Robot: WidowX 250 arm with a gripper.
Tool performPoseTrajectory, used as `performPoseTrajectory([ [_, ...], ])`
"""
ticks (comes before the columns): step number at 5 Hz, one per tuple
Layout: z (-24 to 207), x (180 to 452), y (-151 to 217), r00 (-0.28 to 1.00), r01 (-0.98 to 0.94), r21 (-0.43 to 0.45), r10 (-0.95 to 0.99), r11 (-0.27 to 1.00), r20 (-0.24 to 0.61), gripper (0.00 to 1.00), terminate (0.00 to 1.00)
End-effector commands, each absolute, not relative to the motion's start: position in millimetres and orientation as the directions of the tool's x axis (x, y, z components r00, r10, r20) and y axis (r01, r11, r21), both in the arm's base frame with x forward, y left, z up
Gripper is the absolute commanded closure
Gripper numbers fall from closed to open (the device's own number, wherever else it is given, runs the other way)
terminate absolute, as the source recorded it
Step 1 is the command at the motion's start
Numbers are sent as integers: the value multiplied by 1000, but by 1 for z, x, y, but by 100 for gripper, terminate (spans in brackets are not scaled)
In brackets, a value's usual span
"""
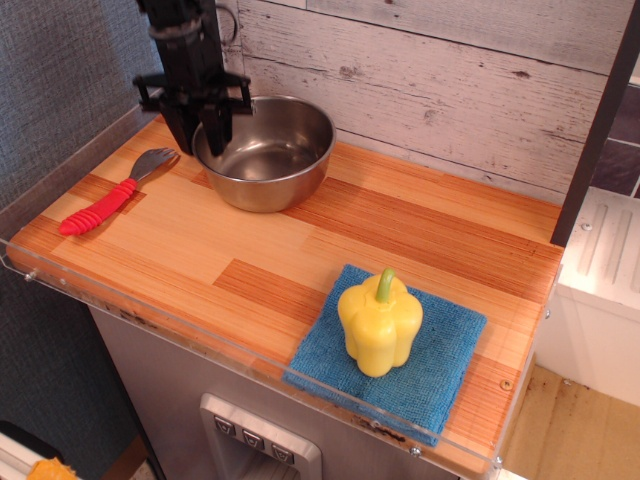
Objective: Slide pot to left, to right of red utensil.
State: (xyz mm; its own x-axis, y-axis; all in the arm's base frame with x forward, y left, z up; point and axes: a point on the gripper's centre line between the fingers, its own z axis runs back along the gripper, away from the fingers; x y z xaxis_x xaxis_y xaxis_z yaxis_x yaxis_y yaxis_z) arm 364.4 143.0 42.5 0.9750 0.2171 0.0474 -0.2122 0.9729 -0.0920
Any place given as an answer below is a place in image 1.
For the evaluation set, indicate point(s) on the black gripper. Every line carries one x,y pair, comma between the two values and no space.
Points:
193,73

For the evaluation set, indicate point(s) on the stainless steel pot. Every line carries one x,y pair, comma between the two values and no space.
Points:
278,156

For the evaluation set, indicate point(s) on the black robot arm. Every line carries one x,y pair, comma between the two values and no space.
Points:
184,16

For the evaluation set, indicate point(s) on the clear acrylic table guard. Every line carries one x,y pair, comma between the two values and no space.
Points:
246,287

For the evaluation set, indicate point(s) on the yellow toy bell pepper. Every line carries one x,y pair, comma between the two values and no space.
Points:
380,319

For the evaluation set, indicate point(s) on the grey toy fridge cabinet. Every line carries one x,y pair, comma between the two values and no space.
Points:
166,383

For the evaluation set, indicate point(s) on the blue cloth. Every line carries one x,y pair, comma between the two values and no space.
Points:
414,399

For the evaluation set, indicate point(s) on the orange object at corner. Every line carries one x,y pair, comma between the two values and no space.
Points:
51,469

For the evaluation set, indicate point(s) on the white toy sink unit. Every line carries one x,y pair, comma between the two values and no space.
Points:
590,333

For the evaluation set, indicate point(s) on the red handled metal spork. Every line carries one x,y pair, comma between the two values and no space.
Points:
93,216

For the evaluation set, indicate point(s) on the dark vertical post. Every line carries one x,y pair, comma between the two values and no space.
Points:
609,104

